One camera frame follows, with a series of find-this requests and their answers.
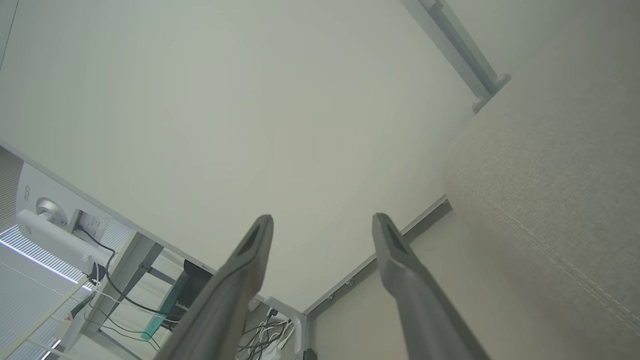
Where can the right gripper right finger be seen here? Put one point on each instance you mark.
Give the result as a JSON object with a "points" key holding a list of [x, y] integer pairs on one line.
{"points": [[415, 300]]}

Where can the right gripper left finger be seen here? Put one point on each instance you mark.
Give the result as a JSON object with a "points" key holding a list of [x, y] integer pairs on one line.
{"points": [[225, 300]]}

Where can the black box under desk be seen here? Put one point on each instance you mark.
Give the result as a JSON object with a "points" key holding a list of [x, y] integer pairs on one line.
{"points": [[195, 282]]}

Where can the teal plastic bar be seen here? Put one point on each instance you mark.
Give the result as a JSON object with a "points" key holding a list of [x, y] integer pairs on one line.
{"points": [[160, 312]]}

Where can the grey partition leg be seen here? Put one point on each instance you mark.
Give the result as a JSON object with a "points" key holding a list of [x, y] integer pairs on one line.
{"points": [[299, 330]]}

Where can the grey metal desk leg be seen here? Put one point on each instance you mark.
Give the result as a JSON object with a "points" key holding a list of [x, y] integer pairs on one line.
{"points": [[127, 270]]}

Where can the white partition panel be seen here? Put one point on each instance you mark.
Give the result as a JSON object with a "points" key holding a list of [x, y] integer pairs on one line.
{"points": [[225, 125]]}

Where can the white MSI monitor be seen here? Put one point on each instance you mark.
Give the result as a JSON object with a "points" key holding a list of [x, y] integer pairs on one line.
{"points": [[37, 187]]}

